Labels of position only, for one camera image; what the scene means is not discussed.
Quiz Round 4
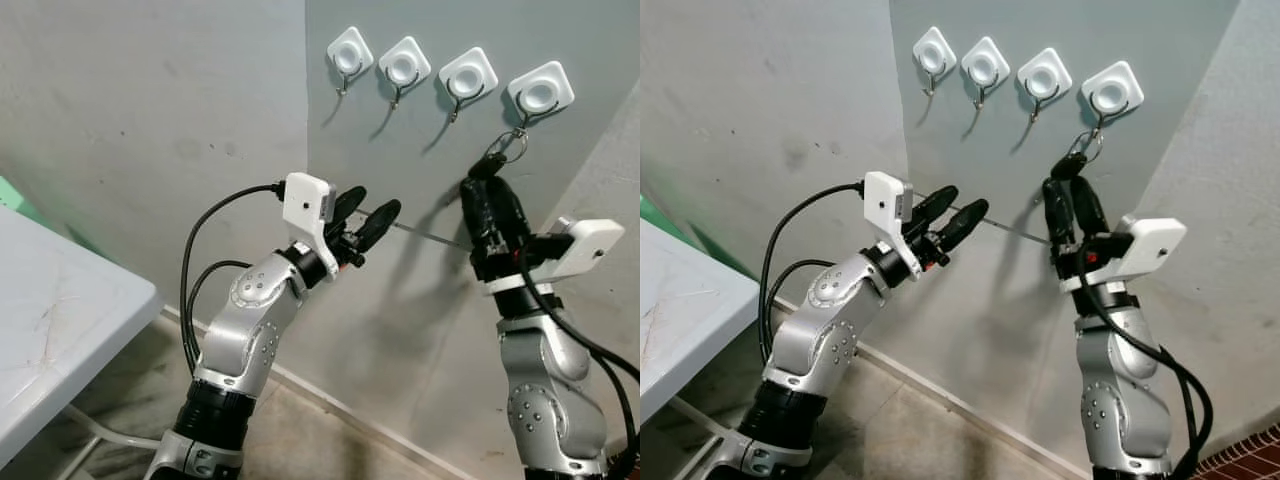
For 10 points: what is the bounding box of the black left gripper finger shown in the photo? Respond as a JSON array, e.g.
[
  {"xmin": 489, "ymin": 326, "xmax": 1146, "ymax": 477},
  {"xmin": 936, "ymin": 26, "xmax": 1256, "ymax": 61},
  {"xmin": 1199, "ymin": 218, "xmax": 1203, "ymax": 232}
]
[
  {"xmin": 938, "ymin": 197, "xmax": 991, "ymax": 253},
  {"xmin": 353, "ymin": 198, "xmax": 404, "ymax": 253},
  {"xmin": 910, "ymin": 185, "xmax": 961, "ymax": 241},
  {"xmin": 326, "ymin": 185, "xmax": 369, "ymax": 238}
]

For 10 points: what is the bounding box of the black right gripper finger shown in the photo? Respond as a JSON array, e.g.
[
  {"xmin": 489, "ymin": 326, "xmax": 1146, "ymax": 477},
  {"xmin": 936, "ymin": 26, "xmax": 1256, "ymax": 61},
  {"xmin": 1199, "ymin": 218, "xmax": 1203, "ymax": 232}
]
[
  {"xmin": 460, "ymin": 177, "xmax": 503, "ymax": 258},
  {"xmin": 1042, "ymin": 177, "xmax": 1081, "ymax": 258},
  {"xmin": 488, "ymin": 179, "xmax": 533, "ymax": 248},
  {"xmin": 1070, "ymin": 179, "xmax": 1111, "ymax": 246}
]

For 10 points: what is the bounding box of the green object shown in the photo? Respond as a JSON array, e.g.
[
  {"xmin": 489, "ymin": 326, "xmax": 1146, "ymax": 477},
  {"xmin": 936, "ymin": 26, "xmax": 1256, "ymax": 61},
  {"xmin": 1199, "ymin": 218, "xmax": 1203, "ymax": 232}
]
[
  {"xmin": 640, "ymin": 194, "xmax": 693, "ymax": 243},
  {"xmin": 0, "ymin": 175, "xmax": 43, "ymax": 227}
]

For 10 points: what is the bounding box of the white folding table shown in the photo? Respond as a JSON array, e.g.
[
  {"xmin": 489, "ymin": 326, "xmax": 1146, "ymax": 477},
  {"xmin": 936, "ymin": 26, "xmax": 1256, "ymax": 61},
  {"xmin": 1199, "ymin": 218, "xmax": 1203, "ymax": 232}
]
[
  {"xmin": 0, "ymin": 204, "xmax": 165, "ymax": 480},
  {"xmin": 640, "ymin": 217, "xmax": 762, "ymax": 480}
]

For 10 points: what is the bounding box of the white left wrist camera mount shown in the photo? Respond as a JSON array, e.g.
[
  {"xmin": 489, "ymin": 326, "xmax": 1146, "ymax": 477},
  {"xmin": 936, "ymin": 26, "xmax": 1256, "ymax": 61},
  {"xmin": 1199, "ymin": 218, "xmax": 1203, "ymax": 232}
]
[
  {"xmin": 861, "ymin": 170, "xmax": 920, "ymax": 282},
  {"xmin": 282, "ymin": 171, "xmax": 338, "ymax": 280}
]

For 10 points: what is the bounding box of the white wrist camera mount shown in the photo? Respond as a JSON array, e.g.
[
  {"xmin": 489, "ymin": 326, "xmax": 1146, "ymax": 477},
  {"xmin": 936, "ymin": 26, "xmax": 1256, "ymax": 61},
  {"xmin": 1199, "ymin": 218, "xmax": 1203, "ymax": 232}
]
[
  {"xmin": 1060, "ymin": 214, "xmax": 1189, "ymax": 297},
  {"xmin": 282, "ymin": 171, "xmax": 338, "ymax": 280},
  {"xmin": 484, "ymin": 217, "xmax": 627, "ymax": 298},
  {"xmin": 861, "ymin": 170, "xmax": 920, "ymax": 282}
]

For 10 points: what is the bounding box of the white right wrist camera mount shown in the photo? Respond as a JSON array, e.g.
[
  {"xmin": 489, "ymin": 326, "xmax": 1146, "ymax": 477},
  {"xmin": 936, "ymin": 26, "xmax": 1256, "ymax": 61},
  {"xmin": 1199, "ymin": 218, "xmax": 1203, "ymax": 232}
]
[
  {"xmin": 484, "ymin": 217, "xmax": 627, "ymax": 298},
  {"xmin": 1060, "ymin": 214, "xmax": 1189, "ymax": 297}
]

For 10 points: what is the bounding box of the white square wall hook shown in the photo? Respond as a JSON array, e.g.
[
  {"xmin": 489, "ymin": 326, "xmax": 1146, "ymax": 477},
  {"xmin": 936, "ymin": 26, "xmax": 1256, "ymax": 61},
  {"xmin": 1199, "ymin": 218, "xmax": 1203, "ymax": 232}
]
[
  {"xmin": 377, "ymin": 36, "xmax": 433, "ymax": 110},
  {"xmin": 1079, "ymin": 61, "xmax": 1146, "ymax": 132},
  {"xmin": 910, "ymin": 26, "xmax": 958, "ymax": 99},
  {"xmin": 505, "ymin": 61, "xmax": 576, "ymax": 131},
  {"xmin": 326, "ymin": 26, "xmax": 376, "ymax": 97},
  {"xmin": 959, "ymin": 36, "xmax": 1012, "ymax": 110},
  {"xmin": 437, "ymin": 46, "xmax": 500, "ymax": 124},
  {"xmin": 1015, "ymin": 46, "xmax": 1074, "ymax": 124}
]

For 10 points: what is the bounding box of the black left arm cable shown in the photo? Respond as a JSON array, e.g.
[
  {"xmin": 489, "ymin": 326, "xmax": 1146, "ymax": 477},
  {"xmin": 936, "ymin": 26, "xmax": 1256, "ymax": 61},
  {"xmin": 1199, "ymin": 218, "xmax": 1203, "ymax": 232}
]
[
  {"xmin": 756, "ymin": 182, "xmax": 868, "ymax": 367},
  {"xmin": 179, "ymin": 182, "xmax": 290, "ymax": 377}
]

